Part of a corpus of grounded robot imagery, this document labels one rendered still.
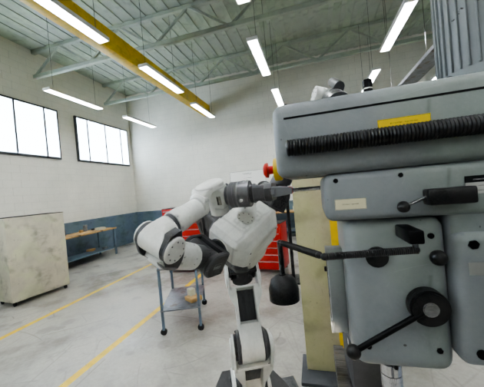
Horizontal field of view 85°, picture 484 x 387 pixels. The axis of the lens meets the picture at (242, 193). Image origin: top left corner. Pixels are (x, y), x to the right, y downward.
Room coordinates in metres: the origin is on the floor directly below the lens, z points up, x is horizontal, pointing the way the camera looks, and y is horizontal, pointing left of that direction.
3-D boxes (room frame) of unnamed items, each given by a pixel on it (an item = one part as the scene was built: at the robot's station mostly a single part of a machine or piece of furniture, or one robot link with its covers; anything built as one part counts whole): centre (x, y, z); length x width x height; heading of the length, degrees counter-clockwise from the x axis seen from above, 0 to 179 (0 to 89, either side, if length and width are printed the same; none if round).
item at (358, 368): (1.04, -0.43, 1.03); 0.22 x 0.12 x 0.20; 168
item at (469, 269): (0.58, -0.51, 1.47); 0.24 x 0.19 x 0.26; 165
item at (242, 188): (0.87, -0.05, 1.70); 0.13 x 0.12 x 0.10; 165
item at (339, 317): (0.66, -0.22, 1.45); 0.04 x 0.04 x 0.21; 75
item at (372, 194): (0.62, -0.36, 1.68); 0.34 x 0.24 x 0.10; 75
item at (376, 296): (0.63, -0.33, 1.47); 0.21 x 0.19 x 0.32; 165
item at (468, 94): (0.63, -0.34, 1.81); 0.47 x 0.26 x 0.16; 75
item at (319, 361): (2.35, -0.66, 1.15); 0.52 x 0.40 x 2.30; 75
